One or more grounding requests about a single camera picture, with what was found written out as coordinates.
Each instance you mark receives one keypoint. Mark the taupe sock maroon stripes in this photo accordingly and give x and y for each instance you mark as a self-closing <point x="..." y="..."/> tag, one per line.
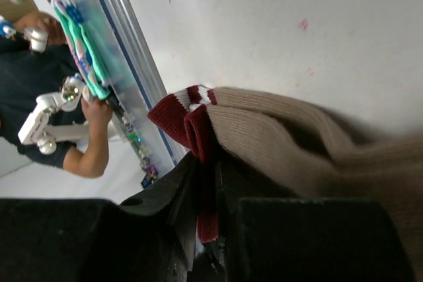
<point x="300" y="148"/>

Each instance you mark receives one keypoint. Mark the teal patterned sock pile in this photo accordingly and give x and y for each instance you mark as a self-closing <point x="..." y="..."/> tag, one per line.
<point x="98" y="60"/>

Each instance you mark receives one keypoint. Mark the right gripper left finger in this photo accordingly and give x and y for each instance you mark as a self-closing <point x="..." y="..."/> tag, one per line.
<point x="148" y="237"/>

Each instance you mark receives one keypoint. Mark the white handheld controller device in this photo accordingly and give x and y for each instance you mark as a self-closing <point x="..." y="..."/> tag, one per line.
<point x="37" y="130"/>

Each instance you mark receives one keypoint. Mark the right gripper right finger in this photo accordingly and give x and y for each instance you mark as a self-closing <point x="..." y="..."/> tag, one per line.
<point x="267" y="235"/>

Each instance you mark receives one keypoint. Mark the aluminium front rail frame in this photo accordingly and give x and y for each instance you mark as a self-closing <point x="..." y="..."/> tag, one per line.
<point x="133" y="77"/>

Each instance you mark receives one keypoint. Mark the person in dark shirt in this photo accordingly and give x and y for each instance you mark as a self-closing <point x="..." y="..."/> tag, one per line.
<point x="36" y="60"/>

